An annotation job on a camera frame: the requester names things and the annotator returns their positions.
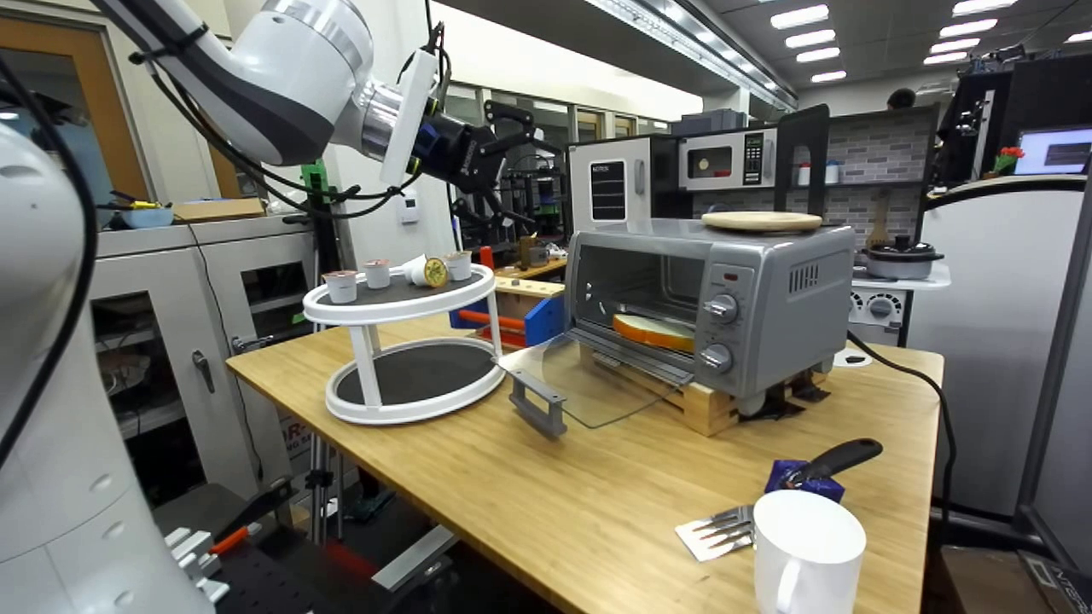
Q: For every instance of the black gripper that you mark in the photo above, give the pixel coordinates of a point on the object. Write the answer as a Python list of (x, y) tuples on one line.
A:
[(464, 156)]

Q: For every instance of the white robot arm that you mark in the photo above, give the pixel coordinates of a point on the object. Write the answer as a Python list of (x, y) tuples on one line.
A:
[(285, 69)]

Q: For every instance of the silver toaster oven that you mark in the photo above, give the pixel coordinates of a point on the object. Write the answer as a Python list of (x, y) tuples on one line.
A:
[(786, 303)]

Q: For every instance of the wooden toy tool bench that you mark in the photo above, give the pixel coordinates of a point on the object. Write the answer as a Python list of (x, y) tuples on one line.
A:
[(543, 319)]

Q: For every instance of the white two-tier turntable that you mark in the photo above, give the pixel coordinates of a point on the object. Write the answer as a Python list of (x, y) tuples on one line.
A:
[(377, 313)]

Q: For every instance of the round wooden plate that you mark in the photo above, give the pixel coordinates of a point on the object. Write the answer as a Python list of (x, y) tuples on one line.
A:
[(762, 222)]

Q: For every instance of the black arched stand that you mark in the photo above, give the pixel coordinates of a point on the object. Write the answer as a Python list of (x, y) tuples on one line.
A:
[(806, 148)]

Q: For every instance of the wooden board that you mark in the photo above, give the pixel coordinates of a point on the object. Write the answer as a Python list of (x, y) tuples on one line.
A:
[(219, 211)]

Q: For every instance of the wooden base block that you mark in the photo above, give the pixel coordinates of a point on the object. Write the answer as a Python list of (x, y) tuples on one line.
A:
[(710, 412)]

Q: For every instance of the grey storage cabinet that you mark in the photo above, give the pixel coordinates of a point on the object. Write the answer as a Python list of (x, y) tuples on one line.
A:
[(216, 344)]

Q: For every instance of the blue bowl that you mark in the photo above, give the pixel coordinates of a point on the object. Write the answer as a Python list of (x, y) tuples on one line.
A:
[(145, 217)]

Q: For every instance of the white table grommet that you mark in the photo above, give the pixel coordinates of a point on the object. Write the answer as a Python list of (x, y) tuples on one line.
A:
[(856, 360)]

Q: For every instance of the toy cooking pot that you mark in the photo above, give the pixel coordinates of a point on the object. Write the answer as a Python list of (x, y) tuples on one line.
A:
[(901, 261)]

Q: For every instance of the aluminium bar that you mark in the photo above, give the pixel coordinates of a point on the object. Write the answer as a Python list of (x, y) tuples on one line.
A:
[(410, 560)]

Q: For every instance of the blue packet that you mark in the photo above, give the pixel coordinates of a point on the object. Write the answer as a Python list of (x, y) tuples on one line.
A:
[(806, 480)]

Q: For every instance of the white mug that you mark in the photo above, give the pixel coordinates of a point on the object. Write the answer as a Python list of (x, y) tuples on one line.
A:
[(806, 559)]

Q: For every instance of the whiteboard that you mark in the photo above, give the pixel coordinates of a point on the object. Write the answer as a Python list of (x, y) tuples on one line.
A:
[(992, 344)]

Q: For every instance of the computer monitor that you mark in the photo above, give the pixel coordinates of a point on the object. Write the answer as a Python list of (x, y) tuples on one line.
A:
[(1056, 152)]

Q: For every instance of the white wall thermostat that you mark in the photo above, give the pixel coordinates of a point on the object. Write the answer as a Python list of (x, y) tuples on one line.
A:
[(407, 211)]

